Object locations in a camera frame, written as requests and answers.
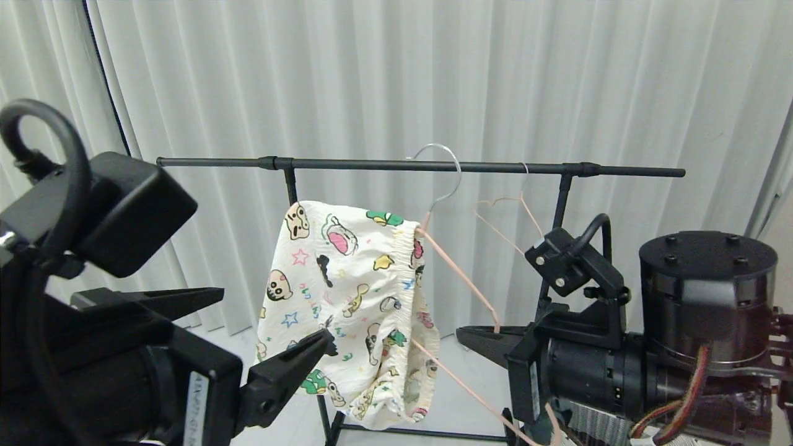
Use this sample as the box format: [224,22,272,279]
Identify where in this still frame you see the black clothes rack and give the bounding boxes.
[156,156,686,446]

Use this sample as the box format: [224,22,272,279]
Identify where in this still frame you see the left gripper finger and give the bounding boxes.
[239,330,338,430]
[71,287,225,323]

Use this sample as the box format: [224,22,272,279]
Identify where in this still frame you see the cream printed shorts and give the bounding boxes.
[255,200,442,431]

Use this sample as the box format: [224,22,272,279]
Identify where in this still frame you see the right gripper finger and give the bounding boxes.
[457,325,527,369]

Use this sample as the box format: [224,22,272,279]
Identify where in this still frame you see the pink clothes hanger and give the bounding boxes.
[475,192,547,256]
[406,144,561,446]

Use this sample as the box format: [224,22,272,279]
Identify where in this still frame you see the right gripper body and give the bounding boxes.
[505,322,651,444]

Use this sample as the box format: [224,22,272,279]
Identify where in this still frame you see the black cable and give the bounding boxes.
[0,99,94,446]
[573,214,614,264]

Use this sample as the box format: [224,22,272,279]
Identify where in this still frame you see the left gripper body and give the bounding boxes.
[0,273,242,446]

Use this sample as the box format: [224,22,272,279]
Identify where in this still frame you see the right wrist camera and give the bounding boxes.
[525,227,629,348]

